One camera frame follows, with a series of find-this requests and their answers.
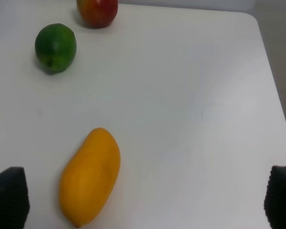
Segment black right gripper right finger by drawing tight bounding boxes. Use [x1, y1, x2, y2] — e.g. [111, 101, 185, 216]
[264, 166, 286, 229]

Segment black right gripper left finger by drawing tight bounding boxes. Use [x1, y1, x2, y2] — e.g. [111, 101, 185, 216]
[0, 167, 30, 229]

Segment yellow mango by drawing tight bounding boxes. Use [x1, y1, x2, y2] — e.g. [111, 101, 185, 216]
[59, 128, 121, 228]

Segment red pomegranate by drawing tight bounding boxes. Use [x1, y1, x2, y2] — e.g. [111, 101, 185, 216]
[76, 0, 118, 28]

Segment green lime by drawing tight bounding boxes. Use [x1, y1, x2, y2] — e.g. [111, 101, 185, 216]
[34, 23, 77, 74]

